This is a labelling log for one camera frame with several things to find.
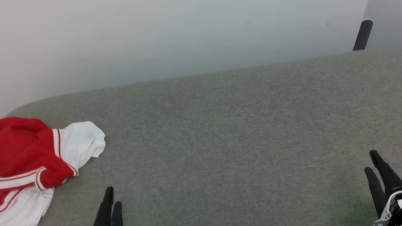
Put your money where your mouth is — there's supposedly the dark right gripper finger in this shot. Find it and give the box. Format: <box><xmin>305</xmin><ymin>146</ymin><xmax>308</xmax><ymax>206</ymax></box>
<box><xmin>369</xmin><ymin>146</ymin><xmax>402</xmax><ymax>200</ymax></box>
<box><xmin>364</xmin><ymin>165</ymin><xmax>390</xmax><ymax>220</ymax></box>

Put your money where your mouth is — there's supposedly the red and white sports jersey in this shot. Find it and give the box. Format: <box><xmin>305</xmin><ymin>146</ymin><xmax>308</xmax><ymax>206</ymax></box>
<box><xmin>0</xmin><ymin>105</ymin><xmax>117</xmax><ymax>226</ymax></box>

